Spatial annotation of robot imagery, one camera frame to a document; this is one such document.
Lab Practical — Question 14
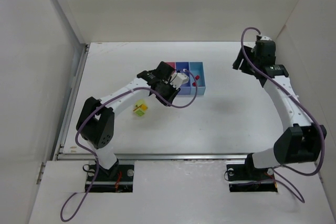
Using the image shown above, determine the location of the green yellow lego assembly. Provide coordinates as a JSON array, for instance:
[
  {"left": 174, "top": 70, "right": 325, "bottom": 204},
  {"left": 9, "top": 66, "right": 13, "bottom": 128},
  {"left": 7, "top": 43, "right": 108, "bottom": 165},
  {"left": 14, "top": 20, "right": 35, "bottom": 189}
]
[{"left": 133, "top": 99, "right": 148, "bottom": 117}]

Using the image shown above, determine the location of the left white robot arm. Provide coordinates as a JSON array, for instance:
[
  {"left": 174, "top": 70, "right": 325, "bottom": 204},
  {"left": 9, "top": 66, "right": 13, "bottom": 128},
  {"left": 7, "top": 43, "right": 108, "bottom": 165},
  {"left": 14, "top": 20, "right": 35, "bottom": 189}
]
[{"left": 76, "top": 61, "right": 189, "bottom": 178}]

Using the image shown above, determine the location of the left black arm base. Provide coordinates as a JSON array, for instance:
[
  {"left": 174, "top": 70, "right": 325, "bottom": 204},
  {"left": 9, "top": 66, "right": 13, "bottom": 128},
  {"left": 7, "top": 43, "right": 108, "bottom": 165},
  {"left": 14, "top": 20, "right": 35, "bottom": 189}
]
[{"left": 89, "top": 162, "right": 134, "bottom": 193}]

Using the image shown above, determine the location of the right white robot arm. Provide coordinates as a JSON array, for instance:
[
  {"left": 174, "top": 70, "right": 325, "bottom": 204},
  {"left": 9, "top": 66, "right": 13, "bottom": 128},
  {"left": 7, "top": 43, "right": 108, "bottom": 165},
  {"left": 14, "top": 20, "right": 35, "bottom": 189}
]
[{"left": 233, "top": 35, "right": 327, "bottom": 169}]

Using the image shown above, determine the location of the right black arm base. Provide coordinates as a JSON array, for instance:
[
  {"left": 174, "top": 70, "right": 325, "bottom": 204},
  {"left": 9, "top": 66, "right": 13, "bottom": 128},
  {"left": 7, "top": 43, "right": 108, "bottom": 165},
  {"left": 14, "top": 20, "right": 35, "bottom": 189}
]
[{"left": 225, "top": 163, "right": 278, "bottom": 193}]

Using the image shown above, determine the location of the pink container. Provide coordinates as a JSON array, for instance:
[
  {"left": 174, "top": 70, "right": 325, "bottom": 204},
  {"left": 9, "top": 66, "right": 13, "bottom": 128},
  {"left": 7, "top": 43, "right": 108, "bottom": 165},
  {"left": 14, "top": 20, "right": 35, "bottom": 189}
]
[{"left": 166, "top": 62, "right": 176, "bottom": 69}]

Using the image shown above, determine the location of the dark blue container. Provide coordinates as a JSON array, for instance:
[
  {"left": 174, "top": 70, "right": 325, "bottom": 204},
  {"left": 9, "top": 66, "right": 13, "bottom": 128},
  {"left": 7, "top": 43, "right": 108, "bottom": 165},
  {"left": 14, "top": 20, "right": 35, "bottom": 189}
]
[{"left": 175, "top": 62, "right": 191, "bottom": 95}]

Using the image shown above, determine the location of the light blue container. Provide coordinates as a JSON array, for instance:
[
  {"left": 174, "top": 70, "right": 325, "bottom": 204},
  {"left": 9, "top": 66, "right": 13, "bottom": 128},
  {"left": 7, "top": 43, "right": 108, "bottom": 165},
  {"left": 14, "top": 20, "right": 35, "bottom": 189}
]
[{"left": 189, "top": 62, "right": 206, "bottom": 96}]

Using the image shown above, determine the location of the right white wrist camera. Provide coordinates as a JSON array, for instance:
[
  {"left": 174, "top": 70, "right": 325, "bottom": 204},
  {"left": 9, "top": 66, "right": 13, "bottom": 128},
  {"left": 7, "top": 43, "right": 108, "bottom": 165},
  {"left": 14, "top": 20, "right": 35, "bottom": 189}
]
[{"left": 256, "top": 34, "right": 272, "bottom": 41}]

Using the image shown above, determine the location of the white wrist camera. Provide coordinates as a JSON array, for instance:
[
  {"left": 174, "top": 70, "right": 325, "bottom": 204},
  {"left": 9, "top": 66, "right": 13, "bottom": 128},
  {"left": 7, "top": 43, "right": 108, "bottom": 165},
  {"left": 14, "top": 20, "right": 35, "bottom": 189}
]
[
  {"left": 170, "top": 72, "right": 189, "bottom": 89},
  {"left": 256, "top": 34, "right": 272, "bottom": 41}
]

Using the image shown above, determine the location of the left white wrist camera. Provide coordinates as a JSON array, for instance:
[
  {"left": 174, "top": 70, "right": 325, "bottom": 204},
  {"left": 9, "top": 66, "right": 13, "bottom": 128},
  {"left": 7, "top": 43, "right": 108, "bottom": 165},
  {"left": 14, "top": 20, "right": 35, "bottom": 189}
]
[{"left": 170, "top": 72, "right": 189, "bottom": 89}]

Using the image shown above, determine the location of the aluminium rail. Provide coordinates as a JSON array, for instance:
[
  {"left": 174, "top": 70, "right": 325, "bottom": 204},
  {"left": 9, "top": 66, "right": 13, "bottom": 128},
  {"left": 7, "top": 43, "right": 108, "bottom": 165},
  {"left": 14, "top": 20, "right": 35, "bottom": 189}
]
[{"left": 56, "top": 154, "right": 247, "bottom": 161}]

